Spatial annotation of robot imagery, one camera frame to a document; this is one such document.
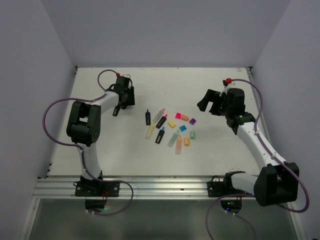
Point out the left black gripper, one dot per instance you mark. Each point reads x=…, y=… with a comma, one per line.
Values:
x=131, y=100

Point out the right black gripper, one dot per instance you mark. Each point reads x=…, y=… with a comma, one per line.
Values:
x=213, y=96

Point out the purple cap black highlighter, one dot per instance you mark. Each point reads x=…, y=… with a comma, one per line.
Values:
x=147, y=118

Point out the peach cap clear highlighter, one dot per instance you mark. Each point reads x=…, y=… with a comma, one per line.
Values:
x=158, y=116

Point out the pastel green cap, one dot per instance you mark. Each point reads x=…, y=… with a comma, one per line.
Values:
x=192, y=135

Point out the blue cap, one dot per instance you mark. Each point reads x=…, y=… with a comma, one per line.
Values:
x=182, y=128

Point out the pink cap black highlighter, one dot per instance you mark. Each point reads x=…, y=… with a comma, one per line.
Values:
x=161, y=121

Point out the pastel yellow highlighter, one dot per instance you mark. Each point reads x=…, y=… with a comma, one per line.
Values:
x=150, y=131

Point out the pastel orange cap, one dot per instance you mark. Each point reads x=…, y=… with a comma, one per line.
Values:
x=186, y=141

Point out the pastel yellow cap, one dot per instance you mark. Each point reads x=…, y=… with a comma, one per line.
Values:
x=171, y=124

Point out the blue black highlighter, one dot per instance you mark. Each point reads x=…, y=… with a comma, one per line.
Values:
x=160, y=135

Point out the pastel orange highlighter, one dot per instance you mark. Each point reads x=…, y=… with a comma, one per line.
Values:
x=178, y=146

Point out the pastel green highlighter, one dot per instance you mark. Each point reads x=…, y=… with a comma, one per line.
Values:
x=173, y=139

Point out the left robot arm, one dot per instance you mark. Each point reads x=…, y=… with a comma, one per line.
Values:
x=84, y=125

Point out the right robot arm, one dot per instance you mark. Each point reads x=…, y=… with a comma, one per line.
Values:
x=276, y=182

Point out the green cap black highlighter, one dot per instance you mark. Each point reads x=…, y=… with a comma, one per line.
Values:
x=116, y=111

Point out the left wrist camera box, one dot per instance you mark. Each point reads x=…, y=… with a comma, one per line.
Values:
x=126, y=76

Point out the aluminium rail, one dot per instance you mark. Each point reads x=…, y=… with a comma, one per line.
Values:
x=141, y=188

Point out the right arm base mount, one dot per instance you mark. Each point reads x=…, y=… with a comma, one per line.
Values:
x=220, y=186

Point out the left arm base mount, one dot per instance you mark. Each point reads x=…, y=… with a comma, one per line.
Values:
x=102, y=190

